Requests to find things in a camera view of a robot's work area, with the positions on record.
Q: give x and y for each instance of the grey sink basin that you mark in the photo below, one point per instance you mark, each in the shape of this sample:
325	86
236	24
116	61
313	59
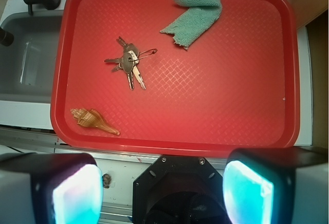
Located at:
27	65

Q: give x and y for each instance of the small brown pebble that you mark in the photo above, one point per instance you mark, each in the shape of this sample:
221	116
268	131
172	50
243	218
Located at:
106	179

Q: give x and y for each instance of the brown spiral seashell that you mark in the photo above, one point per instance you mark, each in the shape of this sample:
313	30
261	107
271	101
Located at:
91	118

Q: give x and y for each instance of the red plastic tray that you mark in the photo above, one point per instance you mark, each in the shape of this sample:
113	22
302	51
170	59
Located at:
237	85

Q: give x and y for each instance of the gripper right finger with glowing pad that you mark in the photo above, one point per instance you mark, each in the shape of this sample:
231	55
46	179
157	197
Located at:
277	185

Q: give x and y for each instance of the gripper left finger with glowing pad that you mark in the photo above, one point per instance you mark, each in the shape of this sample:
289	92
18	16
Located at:
50	188

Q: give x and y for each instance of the teal terry cloth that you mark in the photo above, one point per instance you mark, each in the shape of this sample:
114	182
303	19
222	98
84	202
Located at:
189	26

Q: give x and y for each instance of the silver key bunch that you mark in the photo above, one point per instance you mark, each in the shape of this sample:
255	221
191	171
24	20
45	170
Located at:
128	62

